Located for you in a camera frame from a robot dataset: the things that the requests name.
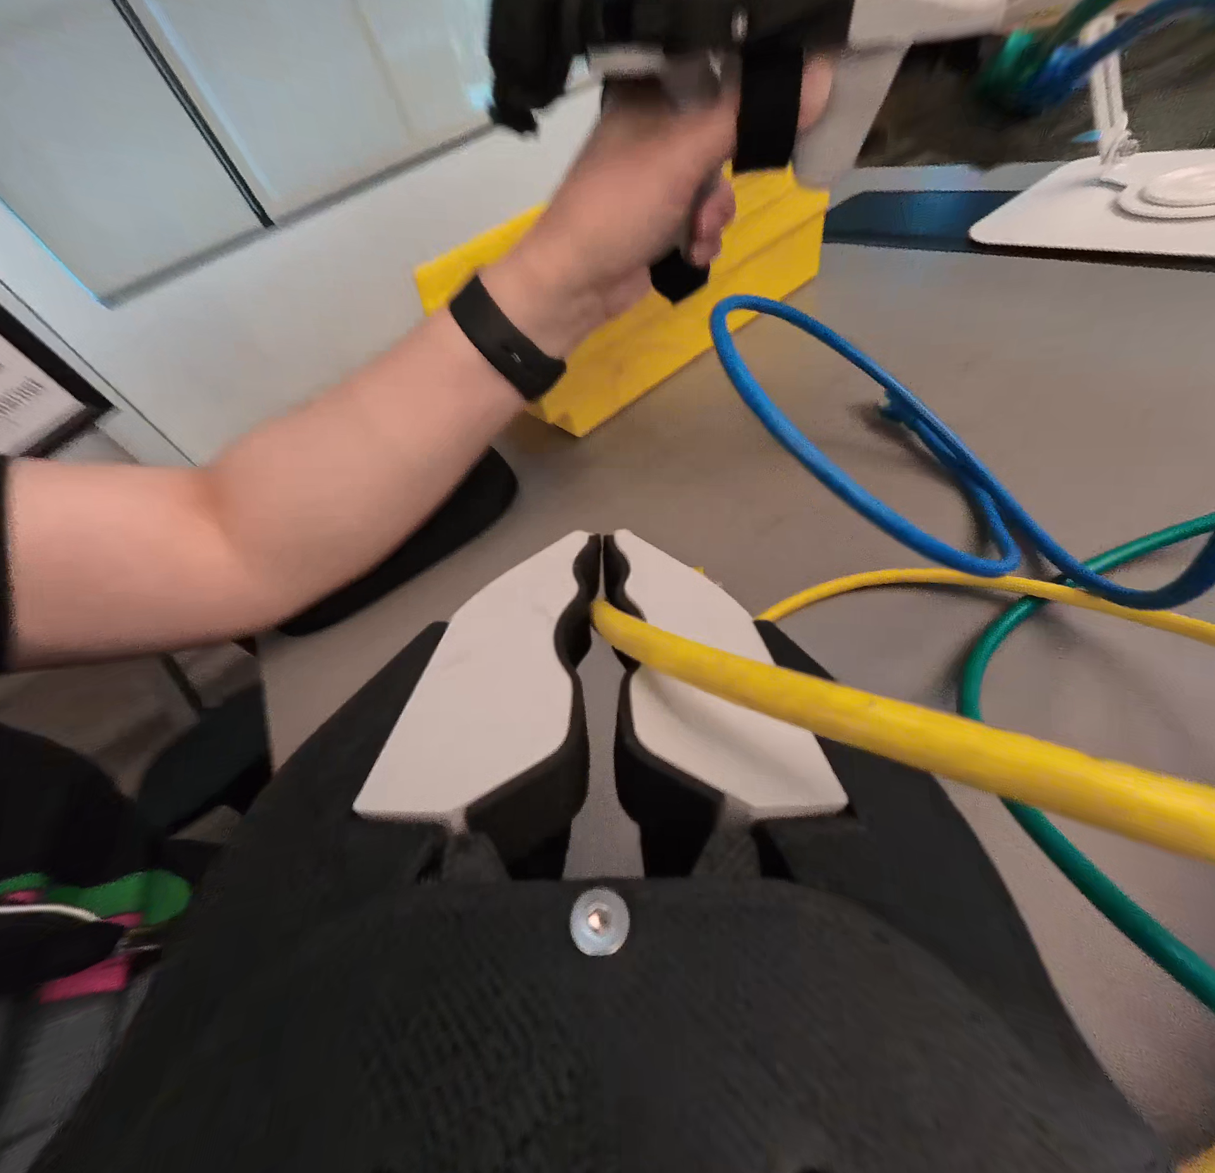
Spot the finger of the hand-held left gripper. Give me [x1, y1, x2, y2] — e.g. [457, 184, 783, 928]
[847, 0, 1043, 50]

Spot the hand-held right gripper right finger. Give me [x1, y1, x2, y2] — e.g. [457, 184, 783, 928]
[591, 528, 851, 828]

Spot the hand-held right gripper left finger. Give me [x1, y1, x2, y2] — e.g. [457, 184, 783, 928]
[351, 529, 604, 836]

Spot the yellow ethernet cable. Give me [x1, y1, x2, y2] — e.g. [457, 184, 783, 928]
[589, 566, 1215, 870]

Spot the yellow plastic bin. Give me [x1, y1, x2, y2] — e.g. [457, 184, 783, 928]
[414, 162, 834, 438]

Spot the person's left forearm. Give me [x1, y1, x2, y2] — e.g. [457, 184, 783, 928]
[0, 312, 533, 674]

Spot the person's left hand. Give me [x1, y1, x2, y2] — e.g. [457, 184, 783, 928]
[484, 54, 836, 366]

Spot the black wrist rest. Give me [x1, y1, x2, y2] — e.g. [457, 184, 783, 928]
[275, 445, 522, 639]

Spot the dark blue mat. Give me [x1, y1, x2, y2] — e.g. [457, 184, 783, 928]
[822, 189, 1015, 247]

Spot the white base acrylic stand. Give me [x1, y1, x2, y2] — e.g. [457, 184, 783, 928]
[969, 10, 1215, 266]

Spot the black wristband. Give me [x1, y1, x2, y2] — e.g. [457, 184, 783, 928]
[448, 274, 570, 404]

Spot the colourful bag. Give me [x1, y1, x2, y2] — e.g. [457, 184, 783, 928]
[0, 867, 194, 1006]

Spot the black framed tag sign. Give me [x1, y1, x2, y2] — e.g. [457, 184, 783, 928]
[0, 308, 108, 460]

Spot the green ethernet cable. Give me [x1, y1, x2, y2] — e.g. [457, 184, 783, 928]
[957, 0, 1215, 1015]

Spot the blue ethernet cable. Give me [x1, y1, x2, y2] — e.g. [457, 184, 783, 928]
[710, 0, 1215, 615]

